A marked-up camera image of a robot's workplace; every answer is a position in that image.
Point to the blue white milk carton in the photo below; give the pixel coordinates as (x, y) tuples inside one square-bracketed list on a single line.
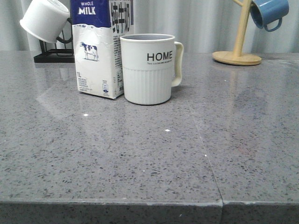
[(97, 26)]

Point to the cream HOME ribbed cup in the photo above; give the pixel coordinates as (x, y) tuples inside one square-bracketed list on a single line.
[(152, 66)]

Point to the wooden mug tree stand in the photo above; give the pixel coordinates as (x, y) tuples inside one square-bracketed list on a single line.
[(237, 57)]

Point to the blue enamel mug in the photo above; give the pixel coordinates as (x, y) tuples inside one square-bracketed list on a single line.
[(268, 14)]

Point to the black wire mug rack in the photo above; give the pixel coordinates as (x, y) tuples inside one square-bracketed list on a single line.
[(56, 55)]

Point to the white enamel mug black handle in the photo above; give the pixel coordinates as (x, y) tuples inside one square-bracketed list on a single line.
[(45, 20)]

